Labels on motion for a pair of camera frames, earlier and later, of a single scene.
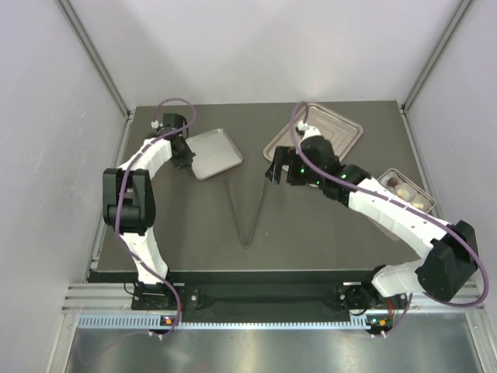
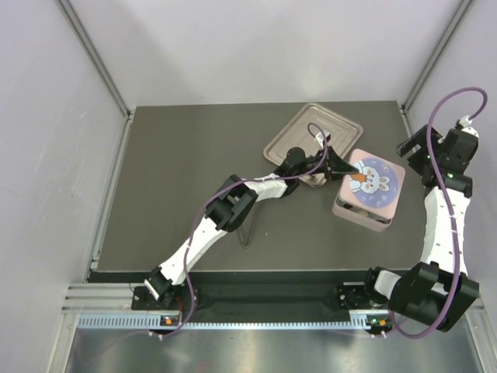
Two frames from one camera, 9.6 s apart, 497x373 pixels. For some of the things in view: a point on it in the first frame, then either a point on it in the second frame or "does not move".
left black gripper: (185, 160) → (336, 166)
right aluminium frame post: (461, 13) does not move
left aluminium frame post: (96, 55) does not move
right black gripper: (285, 155) → (419, 138)
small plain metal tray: (214, 153) → (370, 196)
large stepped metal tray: (338, 131) does not move
